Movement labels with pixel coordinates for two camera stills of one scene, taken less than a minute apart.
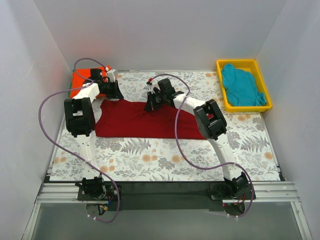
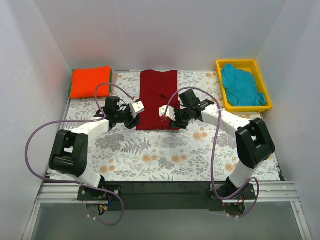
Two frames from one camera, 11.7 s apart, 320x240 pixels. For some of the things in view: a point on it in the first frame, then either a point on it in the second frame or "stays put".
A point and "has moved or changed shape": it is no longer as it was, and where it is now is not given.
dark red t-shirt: [121, 118] has moved or changed shape
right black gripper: [154, 100] to [176, 120]
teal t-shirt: [240, 87] stays put
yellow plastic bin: [250, 65] stays put
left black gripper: [114, 90] to [131, 120]
